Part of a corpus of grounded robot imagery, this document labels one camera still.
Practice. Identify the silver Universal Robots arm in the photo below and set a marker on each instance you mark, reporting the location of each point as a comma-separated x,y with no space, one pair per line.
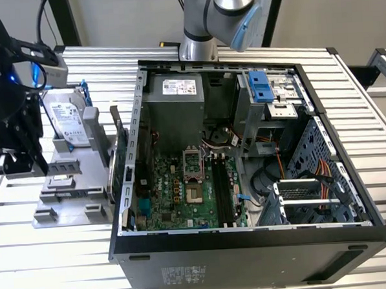
224,7

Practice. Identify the green graphics card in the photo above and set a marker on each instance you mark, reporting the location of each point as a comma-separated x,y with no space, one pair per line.
119,167

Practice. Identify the teal port block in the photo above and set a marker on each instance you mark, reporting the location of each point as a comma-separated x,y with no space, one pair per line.
144,208

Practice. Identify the blue plastic drive latch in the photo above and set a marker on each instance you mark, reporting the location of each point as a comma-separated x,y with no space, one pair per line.
259,86

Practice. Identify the hard disk in blue carrier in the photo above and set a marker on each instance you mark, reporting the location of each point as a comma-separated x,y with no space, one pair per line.
69,122

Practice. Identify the green motherboard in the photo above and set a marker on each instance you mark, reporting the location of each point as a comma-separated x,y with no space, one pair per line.
170,197

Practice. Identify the grey metal drive bay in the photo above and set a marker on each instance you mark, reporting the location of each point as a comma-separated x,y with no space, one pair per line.
282,110

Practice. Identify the metal disk bay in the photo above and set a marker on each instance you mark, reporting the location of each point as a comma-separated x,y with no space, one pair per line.
312,203

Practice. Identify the black case fan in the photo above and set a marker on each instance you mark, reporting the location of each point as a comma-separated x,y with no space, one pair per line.
146,143

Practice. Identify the black vertical frame post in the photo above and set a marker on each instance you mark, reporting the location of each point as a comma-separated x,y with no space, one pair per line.
68,28
277,17

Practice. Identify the small yellow tipped plug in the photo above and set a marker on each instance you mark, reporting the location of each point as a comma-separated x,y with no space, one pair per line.
162,44

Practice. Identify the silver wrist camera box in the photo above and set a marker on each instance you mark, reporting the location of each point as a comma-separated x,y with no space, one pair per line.
58,72

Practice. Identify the black open PC case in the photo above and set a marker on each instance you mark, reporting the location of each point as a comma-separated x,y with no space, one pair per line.
219,266

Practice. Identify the grey power supply unit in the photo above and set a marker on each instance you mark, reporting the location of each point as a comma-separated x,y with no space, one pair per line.
175,119

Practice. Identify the grey parts rack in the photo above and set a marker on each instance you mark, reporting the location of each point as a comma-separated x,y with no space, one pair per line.
91,124

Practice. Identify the neighbouring metal slat table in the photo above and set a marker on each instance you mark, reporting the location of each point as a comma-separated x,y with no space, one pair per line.
383,60

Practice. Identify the CPU socket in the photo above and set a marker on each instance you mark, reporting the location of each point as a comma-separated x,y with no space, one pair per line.
194,193

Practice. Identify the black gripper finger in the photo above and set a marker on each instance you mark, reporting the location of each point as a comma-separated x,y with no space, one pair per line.
31,153

